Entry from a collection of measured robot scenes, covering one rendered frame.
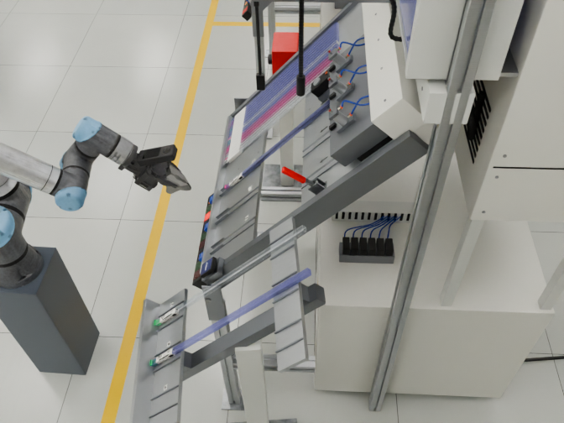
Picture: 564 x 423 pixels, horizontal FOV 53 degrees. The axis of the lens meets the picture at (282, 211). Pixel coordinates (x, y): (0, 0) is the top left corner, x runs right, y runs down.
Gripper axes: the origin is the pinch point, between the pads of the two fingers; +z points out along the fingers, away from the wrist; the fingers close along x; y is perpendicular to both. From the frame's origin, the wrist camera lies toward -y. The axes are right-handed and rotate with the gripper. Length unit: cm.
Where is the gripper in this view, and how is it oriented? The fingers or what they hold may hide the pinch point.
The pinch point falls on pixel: (188, 185)
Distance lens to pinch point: 174.0
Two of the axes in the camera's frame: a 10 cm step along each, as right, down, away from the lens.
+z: 7.4, 4.8, 4.7
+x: -0.5, 7.4, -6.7
